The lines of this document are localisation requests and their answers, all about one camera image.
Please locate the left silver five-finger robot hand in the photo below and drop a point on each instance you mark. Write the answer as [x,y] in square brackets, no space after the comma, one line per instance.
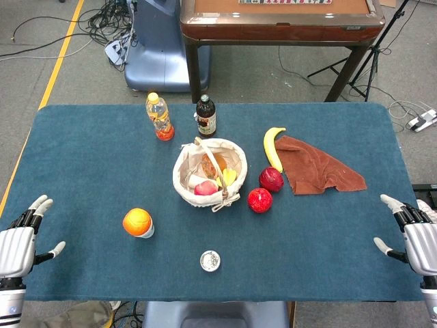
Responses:
[17,246]

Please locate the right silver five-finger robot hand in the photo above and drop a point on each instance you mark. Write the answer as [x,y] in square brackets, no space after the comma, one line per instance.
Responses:
[421,246]

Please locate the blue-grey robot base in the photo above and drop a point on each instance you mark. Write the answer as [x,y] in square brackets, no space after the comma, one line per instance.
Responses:
[215,314]

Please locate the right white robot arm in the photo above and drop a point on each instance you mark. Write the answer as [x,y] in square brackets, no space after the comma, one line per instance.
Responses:
[431,304]

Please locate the black box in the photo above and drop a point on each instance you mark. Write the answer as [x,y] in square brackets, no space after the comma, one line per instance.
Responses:
[425,191]

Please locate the khaki trouser leg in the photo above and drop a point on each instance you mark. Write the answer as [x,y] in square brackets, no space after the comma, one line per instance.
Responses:
[78,316]

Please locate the blue table cloth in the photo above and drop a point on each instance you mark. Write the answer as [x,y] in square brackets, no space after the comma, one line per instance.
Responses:
[85,164]

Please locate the white shoe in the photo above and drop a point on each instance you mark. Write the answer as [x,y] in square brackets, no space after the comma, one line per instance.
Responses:
[115,305]

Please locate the brown towel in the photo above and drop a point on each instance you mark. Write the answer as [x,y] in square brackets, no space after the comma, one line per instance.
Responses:
[314,167]

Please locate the white paper cup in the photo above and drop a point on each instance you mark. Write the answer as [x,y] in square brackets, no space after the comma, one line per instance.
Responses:
[150,233]

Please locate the dark red apple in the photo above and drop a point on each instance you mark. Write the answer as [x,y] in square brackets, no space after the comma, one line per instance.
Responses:
[271,180]

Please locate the bright red apple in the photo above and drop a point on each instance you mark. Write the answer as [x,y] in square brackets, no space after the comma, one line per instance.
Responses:
[260,200]

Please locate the yellow banana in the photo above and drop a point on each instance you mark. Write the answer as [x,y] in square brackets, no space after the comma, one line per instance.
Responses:
[270,147]

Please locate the yellow-cap tea bottle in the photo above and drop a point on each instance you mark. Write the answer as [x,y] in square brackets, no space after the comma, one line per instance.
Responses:
[159,118]

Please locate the pink peach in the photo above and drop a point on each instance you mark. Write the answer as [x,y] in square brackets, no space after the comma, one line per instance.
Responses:
[205,188]

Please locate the black tripod stand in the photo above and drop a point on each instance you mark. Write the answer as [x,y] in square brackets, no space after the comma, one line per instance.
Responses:
[373,51]

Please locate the yellow star fruit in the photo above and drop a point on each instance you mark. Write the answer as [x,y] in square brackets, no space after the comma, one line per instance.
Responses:
[229,176]

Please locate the brown bread loaf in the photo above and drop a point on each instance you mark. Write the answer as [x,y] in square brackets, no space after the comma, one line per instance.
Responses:
[208,165]

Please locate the small orange fruit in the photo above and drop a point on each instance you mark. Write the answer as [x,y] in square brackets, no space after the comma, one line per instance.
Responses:
[221,163]

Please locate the white power strip with plugs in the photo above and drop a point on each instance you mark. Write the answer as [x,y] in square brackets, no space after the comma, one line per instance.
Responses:
[114,51]

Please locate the dark brown glass bottle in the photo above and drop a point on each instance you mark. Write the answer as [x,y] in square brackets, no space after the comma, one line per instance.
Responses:
[206,118]

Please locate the blue-grey machine base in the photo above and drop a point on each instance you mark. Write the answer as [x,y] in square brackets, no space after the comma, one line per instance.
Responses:
[157,61]

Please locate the brown mahjong table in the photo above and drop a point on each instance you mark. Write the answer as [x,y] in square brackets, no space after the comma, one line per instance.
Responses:
[283,29]

